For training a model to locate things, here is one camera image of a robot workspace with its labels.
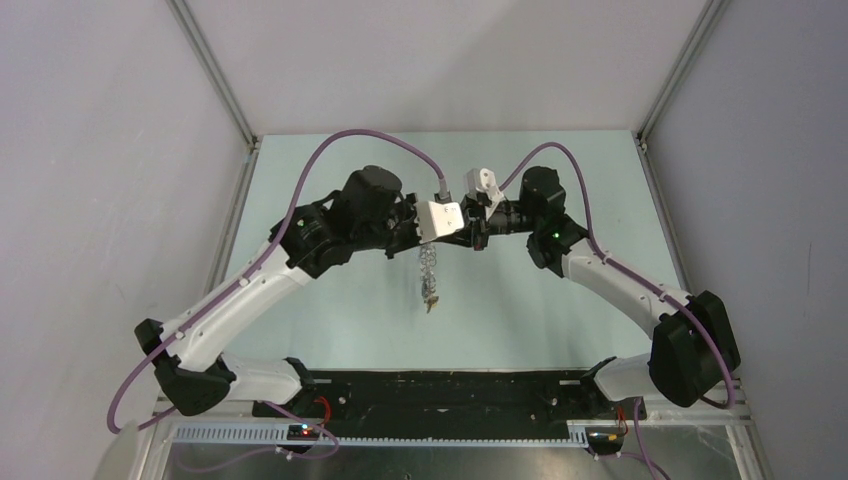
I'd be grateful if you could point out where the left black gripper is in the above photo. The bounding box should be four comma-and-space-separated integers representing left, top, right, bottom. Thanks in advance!
353, 192, 430, 259

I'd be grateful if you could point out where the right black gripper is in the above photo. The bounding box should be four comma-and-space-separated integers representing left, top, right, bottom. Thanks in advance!
434, 195, 539, 253

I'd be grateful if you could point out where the large metal keyring with keys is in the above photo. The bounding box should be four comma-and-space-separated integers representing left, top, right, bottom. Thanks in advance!
418, 243, 439, 314

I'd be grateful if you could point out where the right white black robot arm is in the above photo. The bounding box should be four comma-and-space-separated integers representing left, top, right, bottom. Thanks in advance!
455, 167, 741, 418

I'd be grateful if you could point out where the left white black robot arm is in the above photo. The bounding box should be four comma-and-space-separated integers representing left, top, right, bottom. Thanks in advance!
135, 165, 428, 417

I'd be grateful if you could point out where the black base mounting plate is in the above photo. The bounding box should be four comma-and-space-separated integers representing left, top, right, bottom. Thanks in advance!
284, 370, 646, 442

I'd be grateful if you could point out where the left small circuit board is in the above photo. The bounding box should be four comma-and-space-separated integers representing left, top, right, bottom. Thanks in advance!
287, 424, 322, 442

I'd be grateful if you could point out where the small circuit board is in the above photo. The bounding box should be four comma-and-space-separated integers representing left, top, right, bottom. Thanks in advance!
287, 424, 322, 442
587, 431, 624, 443

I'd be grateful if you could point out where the right small circuit board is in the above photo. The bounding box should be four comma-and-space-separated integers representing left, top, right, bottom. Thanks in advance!
587, 431, 624, 443

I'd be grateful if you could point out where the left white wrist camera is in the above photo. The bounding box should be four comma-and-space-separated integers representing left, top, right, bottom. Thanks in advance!
415, 201, 465, 244

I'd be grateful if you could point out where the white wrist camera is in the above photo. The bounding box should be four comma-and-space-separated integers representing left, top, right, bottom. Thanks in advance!
464, 168, 505, 221
415, 201, 465, 244

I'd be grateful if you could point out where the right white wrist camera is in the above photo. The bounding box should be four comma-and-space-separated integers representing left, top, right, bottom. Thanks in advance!
464, 168, 505, 221

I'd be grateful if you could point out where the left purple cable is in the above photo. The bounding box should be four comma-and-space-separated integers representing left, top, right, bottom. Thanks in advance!
105, 128, 453, 436

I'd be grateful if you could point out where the purple cable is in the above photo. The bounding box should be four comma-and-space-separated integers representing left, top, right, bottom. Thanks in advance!
498, 141, 738, 411
105, 128, 453, 436

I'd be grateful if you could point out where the left aluminium frame post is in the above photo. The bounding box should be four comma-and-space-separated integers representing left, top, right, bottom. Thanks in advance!
165, 0, 258, 152

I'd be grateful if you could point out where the aluminium frame post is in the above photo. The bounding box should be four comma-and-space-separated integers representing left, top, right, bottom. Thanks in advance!
635, 0, 730, 152
165, 0, 258, 152

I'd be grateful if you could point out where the grey slotted cable duct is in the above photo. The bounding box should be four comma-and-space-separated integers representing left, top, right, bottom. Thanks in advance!
171, 423, 588, 448

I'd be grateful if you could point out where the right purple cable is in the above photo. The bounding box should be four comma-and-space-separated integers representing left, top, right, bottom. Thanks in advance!
498, 141, 738, 411

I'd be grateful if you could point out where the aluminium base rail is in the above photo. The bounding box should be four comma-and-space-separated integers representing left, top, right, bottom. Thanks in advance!
639, 380, 754, 426

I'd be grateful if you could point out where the right aluminium frame post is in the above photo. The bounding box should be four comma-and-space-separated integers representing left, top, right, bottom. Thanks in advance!
635, 0, 730, 152

